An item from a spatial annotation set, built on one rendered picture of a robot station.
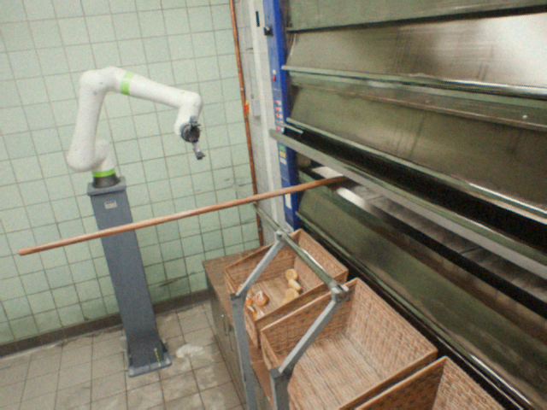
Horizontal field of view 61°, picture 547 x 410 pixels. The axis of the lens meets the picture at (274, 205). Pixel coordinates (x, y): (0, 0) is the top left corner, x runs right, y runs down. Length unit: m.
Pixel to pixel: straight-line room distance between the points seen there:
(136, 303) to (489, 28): 2.34
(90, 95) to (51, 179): 1.04
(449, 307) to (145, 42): 2.38
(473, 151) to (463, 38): 0.30
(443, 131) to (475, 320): 0.57
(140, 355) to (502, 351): 2.21
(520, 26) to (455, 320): 0.87
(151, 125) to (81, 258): 1.03
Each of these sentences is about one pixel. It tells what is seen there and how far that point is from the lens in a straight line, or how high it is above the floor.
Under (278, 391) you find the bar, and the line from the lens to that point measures 1.48.
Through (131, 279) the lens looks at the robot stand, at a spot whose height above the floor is 0.63.
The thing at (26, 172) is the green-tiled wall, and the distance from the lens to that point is 3.27.
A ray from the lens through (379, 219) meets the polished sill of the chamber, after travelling 1.83.
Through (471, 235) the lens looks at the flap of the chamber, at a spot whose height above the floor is 1.40.
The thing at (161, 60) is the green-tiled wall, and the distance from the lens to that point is 3.17.
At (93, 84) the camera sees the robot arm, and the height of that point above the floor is 1.75.
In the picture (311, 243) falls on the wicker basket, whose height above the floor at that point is 0.83.
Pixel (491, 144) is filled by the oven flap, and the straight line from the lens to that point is 1.31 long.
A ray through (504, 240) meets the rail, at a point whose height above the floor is 1.43.
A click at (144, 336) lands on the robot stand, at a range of 3.04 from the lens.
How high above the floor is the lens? 1.90
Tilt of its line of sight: 21 degrees down
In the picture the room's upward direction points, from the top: 6 degrees counter-clockwise
